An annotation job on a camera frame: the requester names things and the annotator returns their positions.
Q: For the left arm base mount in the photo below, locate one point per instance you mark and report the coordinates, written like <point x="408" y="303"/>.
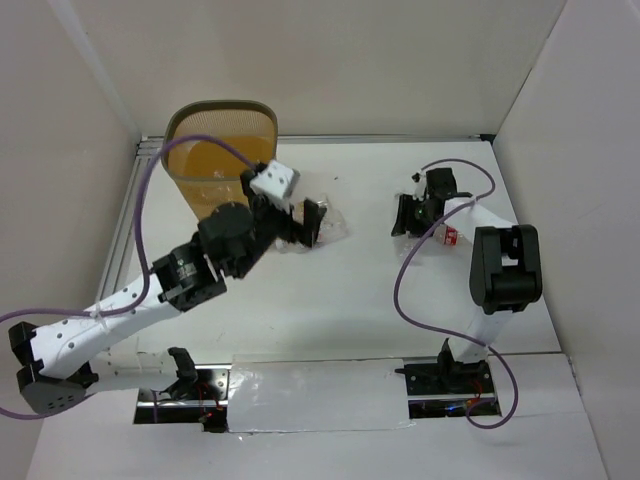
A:
<point x="199" y="395"/>

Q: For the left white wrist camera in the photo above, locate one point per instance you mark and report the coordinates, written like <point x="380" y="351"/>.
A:
<point x="277" y="182"/>

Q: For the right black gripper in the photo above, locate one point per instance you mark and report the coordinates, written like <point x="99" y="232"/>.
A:
<point x="404" y="221"/>

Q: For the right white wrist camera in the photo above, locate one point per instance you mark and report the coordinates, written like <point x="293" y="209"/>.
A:
<point x="420" y="185"/>

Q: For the aluminium frame rail back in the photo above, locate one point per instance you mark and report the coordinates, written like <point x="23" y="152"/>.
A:
<point x="382" y="138"/>

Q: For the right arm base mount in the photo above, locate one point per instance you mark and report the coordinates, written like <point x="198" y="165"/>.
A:
<point x="447" y="388"/>

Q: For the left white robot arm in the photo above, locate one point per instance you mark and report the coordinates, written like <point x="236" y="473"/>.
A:
<point x="64" y="363"/>

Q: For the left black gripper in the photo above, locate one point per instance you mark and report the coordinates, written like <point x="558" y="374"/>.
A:
<point x="288" y="226"/>

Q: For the yellow mesh waste bin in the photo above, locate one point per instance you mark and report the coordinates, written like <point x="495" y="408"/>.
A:
<point x="206" y="174"/>

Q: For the red cap cola bottle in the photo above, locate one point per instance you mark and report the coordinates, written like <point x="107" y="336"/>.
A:
<point x="446" y="235"/>

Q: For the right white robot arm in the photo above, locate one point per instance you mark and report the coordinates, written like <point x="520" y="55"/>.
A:
<point x="505" y="270"/>

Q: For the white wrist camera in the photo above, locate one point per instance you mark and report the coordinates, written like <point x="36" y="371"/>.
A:
<point x="277" y="182"/>
<point x="420" y="185"/>

